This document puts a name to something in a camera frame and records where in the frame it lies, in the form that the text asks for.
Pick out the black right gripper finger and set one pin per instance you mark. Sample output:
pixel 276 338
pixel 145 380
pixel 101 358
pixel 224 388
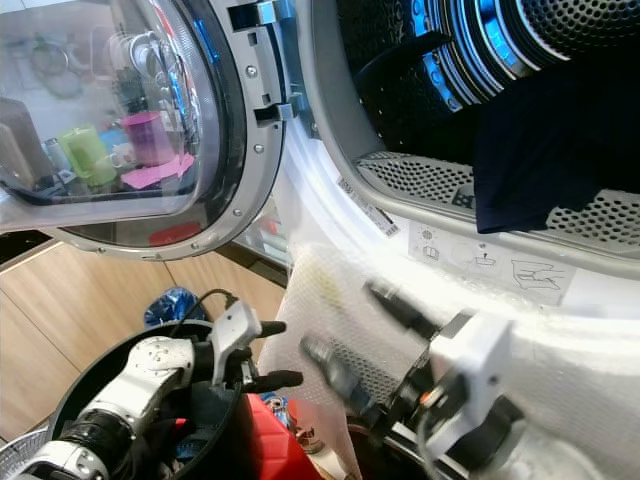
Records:
pixel 342 376
pixel 402 308

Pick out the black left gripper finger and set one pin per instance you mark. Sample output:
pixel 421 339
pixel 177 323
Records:
pixel 278 381
pixel 272 328

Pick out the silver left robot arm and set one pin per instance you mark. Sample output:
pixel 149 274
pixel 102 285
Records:
pixel 140 380

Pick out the dark denim clothes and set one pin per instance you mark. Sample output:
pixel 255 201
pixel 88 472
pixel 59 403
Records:
pixel 205 420

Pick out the white washing machine body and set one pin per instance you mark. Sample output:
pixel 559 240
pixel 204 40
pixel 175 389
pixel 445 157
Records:
pixel 320 210

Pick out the red plastic container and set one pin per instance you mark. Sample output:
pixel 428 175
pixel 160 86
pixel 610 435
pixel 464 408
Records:
pixel 275 445

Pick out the blue crumpled plastic bag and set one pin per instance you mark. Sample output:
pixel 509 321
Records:
pixel 170 306

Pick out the white pictogram instruction sticker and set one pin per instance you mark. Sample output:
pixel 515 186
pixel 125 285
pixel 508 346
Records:
pixel 490 262

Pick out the white barcode label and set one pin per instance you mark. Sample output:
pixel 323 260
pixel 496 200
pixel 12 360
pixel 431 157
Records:
pixel 366 206

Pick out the grey perforated lint filter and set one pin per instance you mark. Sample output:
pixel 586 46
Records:
pixel 420 182

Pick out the round glass washer door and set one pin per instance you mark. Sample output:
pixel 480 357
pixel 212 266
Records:
pixel 160 215

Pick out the black round laundry basket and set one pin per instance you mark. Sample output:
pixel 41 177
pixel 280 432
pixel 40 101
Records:
pixel 85 385

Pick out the wooden cabinet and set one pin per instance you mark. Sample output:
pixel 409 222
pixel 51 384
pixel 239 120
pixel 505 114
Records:
pixel 80 310

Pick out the dark navy garment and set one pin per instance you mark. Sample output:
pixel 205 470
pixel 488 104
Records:
pixel 550 160

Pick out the grey washer door hinge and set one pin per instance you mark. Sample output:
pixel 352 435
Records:
pixel 272 60

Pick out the perforated steel washer drum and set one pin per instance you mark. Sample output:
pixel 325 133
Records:
pixel 560 30

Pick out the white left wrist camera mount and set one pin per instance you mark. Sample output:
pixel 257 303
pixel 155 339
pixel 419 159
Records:
pixel 235 325

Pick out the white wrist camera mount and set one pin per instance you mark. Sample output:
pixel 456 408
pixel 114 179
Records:
pixel 480 365
pixel 235 325

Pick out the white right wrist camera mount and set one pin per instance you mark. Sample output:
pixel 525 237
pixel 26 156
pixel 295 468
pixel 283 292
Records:
pixel 480 365

